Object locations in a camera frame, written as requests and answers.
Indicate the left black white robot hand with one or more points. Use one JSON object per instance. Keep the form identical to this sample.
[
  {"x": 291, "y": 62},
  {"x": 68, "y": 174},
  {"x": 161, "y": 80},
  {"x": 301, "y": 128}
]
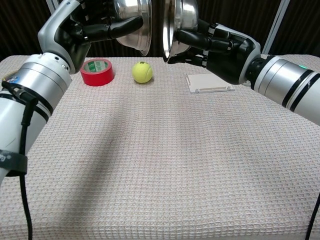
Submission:
[{"x": 67, "y": 37}]

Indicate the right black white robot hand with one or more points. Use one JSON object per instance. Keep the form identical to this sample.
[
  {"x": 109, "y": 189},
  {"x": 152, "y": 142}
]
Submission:
[{"x": 225, "y": 52}]

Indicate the steel bowl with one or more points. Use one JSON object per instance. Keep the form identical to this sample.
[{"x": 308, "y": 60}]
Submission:
[
  {"x": 132, "y": 8},
  {"x": 185, "y": 15}
]

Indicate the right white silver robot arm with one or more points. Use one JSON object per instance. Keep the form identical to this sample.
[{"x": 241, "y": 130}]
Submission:
[{"x": 282, "y": 77}]

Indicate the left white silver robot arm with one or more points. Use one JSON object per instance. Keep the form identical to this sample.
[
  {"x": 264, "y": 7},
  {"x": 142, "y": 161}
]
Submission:
[{"x": 37, "y": 80}]

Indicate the white flat plastic tray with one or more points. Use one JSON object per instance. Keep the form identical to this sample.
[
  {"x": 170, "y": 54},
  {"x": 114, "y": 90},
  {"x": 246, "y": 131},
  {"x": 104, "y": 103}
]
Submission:
[{"x": 205, "y": 83}]

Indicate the red tape roll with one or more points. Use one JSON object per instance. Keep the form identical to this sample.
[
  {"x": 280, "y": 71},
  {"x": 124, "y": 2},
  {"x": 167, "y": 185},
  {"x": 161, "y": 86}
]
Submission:
[{"x": 100, "y": 79}]

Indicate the yellow tennis ball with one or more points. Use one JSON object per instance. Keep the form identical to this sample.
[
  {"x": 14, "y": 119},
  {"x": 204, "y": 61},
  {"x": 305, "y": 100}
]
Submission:
[{"x": 142, "y": 73}]

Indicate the beige waffle-weave tablecloth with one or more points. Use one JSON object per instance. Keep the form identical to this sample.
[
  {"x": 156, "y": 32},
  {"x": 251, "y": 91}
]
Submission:
[{"x": 160, "y": 155}]

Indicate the aluminium frame post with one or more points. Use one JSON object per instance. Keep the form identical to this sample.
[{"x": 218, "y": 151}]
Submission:
[
  {"x": 275, "y": 27},
  {"x": 51, "y": 2}
]

